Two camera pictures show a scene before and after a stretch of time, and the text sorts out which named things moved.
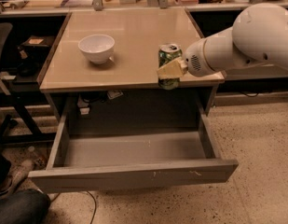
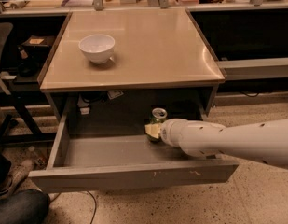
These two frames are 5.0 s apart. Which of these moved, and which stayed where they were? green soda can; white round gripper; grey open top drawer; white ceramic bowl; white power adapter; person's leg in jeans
Moved: green soda can; white round gripper
Stayed: person's leg in jeans; grey open top drawer; white power adapter; white ceramic bowl
